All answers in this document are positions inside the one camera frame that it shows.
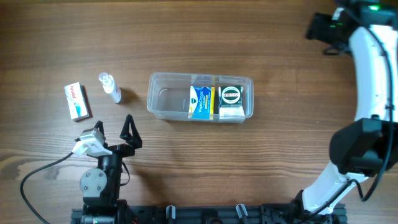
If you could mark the white pouch packet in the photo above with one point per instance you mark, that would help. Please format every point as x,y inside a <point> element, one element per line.
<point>231,111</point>

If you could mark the blue VapoDrops box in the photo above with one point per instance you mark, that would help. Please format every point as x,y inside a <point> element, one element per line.
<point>201,102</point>

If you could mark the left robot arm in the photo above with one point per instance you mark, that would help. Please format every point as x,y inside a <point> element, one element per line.
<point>101,185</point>

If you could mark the white Panadol box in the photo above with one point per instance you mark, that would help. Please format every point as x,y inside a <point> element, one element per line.
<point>76,101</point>

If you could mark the green round-label box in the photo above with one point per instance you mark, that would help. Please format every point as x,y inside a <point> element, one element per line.
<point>230,96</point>

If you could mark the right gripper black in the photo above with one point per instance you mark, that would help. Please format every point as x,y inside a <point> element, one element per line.
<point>315,27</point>

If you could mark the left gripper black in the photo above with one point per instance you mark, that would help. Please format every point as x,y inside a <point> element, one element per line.
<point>117,149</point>

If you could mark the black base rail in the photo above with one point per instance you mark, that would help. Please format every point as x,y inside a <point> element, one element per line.
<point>263,214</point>

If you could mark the white spray bottle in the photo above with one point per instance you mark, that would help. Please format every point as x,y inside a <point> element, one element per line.
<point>110,87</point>

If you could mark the clear plastic container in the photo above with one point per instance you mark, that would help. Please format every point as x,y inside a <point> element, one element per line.
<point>169,94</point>

